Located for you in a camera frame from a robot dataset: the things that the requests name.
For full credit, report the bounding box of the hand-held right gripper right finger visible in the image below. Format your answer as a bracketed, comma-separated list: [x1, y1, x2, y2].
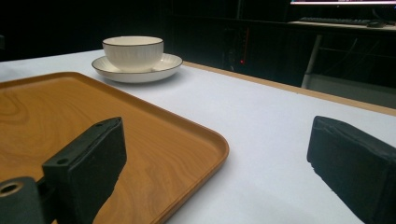
[306, 115, 396, 224]

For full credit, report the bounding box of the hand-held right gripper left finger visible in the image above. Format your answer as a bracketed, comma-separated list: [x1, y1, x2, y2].
[41, 116, 128, 224]

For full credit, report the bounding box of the wooden tray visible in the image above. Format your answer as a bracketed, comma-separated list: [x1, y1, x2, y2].
[0, 71, 231, 224]

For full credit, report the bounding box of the white saucer plate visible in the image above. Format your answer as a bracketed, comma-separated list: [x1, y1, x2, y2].
[91, 52, 184, 84]

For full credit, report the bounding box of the desk with metal legs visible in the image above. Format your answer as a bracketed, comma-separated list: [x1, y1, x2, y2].
[288, 20, 396, 91]

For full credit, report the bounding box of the white tablecloth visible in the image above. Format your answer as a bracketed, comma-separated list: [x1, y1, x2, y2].
[0, 49, 396, 224]

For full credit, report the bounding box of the white ribbed bowl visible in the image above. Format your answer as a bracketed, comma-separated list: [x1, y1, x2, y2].
[102, 35, 164, 73]

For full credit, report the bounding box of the black keyboard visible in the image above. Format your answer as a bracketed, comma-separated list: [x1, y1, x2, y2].
[298, 16, 372, 26]

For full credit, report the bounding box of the computer monitor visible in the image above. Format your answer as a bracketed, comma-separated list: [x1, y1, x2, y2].
[290, 0, 396, 7]

